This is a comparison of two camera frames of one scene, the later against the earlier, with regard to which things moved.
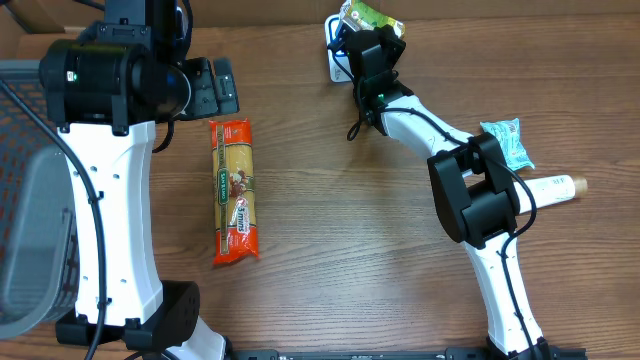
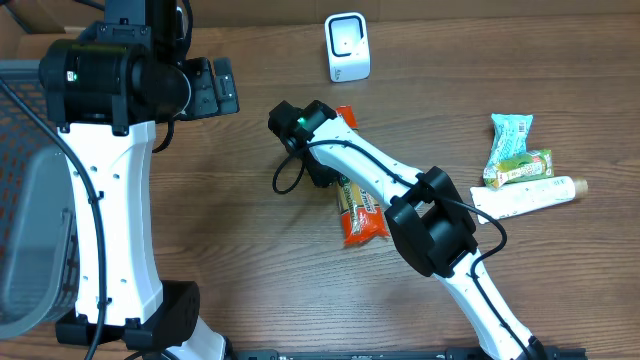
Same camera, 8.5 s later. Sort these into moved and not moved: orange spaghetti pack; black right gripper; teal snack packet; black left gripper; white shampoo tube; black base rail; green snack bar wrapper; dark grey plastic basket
Moved: white shampoo tube; green snack bar wrapper; orange spaghetti pack; black right gripper; teal snack packet
Not moved: black left gripper; dark grey plastic basket; black base rail
